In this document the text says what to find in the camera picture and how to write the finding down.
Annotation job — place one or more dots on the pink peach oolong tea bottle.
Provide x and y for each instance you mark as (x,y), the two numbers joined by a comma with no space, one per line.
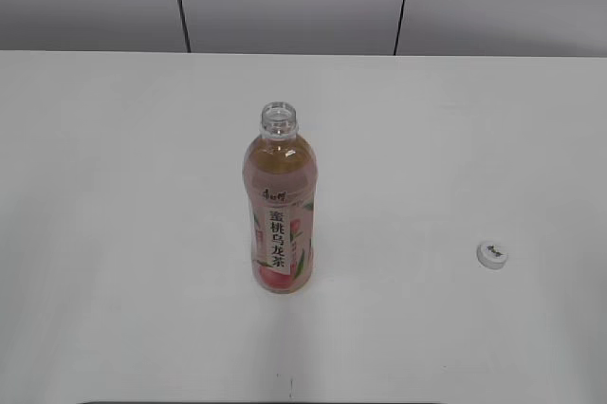
(280,174)

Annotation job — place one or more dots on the white bottle cap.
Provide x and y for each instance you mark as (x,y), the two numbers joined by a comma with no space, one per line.
(492,255)

